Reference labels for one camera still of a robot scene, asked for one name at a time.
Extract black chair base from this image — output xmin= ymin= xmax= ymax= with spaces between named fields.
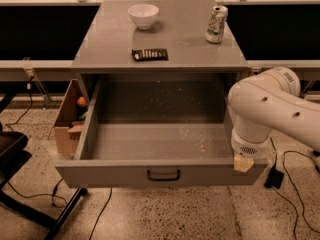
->
xmin=0 ymin=97 xmax=74 ymax=240

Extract black cable on left floor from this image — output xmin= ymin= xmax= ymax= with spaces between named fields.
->
xmin=6 ymin=178 xmax=114 ymax=240

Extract grey top drawer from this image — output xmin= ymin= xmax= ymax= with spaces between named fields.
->
xmin=56 ymin=73 xmax=267 ymax=188

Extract green white soda can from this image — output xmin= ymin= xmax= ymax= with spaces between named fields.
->
xmin=206 ymin=5 xmax=228 ymax=44

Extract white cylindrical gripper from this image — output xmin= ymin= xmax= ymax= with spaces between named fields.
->
xmin=231 ymin=117 xmax=271 ymax=173

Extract black power adapter with cable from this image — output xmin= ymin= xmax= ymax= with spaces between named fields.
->
xmin=264 ymin=137 xmax=285 ymax=190

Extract black snack bar wrapper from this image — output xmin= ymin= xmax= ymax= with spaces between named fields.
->
xmin=131 ymin=48 xmax=168 ymax=62

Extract grey window rail frame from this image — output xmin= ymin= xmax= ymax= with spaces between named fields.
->
xmin=0 ymin=0 xmax=320 ymax=84

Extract brown cardboard box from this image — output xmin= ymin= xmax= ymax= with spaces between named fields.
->
xmin=54 ymin=79 xmax=87 ymax=154

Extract black cable at right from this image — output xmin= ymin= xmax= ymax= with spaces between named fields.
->
xmin=271 ymin=150 xmax=320 ymax=240

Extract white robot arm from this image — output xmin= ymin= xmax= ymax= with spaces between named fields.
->
xmin=228 ymin=67 xmax=320 ymax=172

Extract white ceramic bowl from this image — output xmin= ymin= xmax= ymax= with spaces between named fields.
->
xmin=128 ymin=4 xmax=159 ymax=29

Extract orange fruit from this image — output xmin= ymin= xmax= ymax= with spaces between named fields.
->
xmin=77 ymin=96 xmax=87 ymax=107

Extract left wall socket with cable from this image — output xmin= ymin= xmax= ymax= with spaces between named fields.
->
xmin=6 ymin=69 xmax=35 ymax=131

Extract grey drawer cabinet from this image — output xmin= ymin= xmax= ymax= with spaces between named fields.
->
xmin=72 ymin=0 xmax=248 ymax=99

